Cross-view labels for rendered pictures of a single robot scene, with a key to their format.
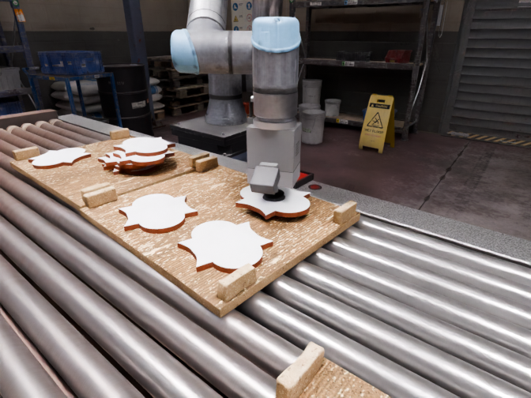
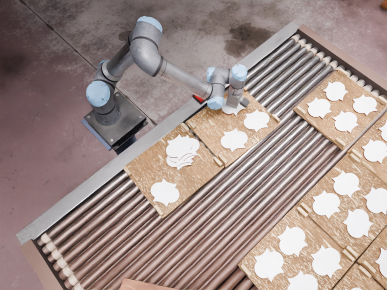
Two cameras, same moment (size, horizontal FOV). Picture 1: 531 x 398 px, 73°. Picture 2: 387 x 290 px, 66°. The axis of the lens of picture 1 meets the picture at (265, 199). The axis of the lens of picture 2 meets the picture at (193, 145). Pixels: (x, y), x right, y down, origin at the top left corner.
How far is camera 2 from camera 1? 162 cm
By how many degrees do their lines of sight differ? 63
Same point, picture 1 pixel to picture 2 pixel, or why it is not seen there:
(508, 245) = (254, 57)
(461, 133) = not seen: outside the picture
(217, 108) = (115, 113)
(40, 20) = not seen: outside the picture
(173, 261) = (262, 133)
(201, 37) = (222, 94)
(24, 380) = (295, 158)
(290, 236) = (251, 105)
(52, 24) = not seen: outside the picture
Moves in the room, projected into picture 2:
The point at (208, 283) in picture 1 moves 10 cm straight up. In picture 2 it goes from (272, 125) to (276, 117)
